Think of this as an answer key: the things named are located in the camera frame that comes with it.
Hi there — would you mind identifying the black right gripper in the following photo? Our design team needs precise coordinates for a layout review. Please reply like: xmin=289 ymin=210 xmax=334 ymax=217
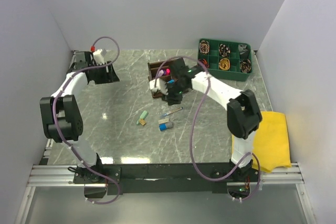
xmin=160 ymin=81 xmax=188 ymax=107

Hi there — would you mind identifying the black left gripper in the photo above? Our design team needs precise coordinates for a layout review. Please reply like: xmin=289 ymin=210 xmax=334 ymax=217
xmin=90 ymin=61 xmax=120 ymax=84

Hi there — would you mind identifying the lilac pen case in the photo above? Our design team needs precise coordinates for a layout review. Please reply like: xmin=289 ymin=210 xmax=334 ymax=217
xmin=157 ymin=69 xmax=163 ymax=78

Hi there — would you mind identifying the blue tip long marker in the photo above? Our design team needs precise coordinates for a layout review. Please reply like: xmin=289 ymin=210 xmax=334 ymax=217
xmin=161 ymin=107 xmax=183 ymax=118

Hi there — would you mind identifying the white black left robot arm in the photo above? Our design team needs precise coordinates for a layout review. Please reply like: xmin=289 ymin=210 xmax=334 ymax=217
xmin=39 ymin=49 xmax=120 ymax=183

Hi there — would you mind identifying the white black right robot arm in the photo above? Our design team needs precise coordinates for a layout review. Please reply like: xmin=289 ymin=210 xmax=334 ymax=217
xmin=150 ymin=58 xmax=262 ymax=181

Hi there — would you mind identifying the brown wooden desk organizer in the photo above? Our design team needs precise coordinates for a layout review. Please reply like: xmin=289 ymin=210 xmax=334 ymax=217
xmin=148 ymin=58 xmax=186 ymax=99

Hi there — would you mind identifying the orange navy striped rolled tie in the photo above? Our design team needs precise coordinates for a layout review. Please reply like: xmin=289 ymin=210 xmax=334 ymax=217
xmin=198 ymin=59 xmax=209 ymax=69

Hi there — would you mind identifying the pink black floral rolled tie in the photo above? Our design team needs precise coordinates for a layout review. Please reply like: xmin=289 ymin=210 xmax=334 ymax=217
xmin=199 ymin=40 xmax=210 ymax=55

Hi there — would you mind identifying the yellow patterned rolled tie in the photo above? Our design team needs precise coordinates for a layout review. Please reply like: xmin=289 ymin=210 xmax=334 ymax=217
xmin=218 ymin=58 xmax=230 ymax=71

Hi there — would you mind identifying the green divided storage tray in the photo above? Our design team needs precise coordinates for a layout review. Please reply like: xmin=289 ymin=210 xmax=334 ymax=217
xmin=198 ymin=38 xmax=253 ymax=82

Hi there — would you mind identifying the dark patterned rolled tie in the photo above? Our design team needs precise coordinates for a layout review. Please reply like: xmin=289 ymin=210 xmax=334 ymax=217
xmin=218 ymin=44 xmax=230 ymax=57

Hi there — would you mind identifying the blue grey glue stick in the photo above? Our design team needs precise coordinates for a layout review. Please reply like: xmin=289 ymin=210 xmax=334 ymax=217
xmin=159 ymin=121 xmax=174 ymax=131

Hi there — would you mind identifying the black beige floral rolled tie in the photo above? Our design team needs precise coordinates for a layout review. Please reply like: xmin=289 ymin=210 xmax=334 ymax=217
xmin=239 ymin=59 xmax=252 ymax=73

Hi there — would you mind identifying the grey folded cloth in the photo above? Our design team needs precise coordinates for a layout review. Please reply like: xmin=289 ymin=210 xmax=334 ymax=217
xmin=238 ymin=44 xmax=250 ymax=59

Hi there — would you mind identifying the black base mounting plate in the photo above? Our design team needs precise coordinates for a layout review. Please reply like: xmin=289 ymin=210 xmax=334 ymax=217
xmin=68 ymin=163 xmax=258 ymax=198

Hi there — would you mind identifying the yellow folded cloth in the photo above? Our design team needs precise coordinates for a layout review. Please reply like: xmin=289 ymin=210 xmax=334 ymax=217
xmin=229 ymin=111 xmax=291 ymax=173

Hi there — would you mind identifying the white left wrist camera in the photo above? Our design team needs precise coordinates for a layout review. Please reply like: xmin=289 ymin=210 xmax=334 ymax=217
xmin=93 ymin=49 xmax=107 ymax=65

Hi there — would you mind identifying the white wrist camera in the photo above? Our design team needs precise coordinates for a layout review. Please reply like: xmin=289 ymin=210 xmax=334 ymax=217
xmin=149 ymin=78 xmax=168 ymax=95
xmin=93 ymin=49 xmax=107 ymax=65

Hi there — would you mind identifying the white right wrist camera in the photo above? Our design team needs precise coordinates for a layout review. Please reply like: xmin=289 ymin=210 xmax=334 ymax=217
xmin=149 ymin=78 xmax=168 ymax=95

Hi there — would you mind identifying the aluminium frame rail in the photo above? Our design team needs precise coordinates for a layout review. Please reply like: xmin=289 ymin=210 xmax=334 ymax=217
xmin=27 ymin=163 xmax=304 ymax=187

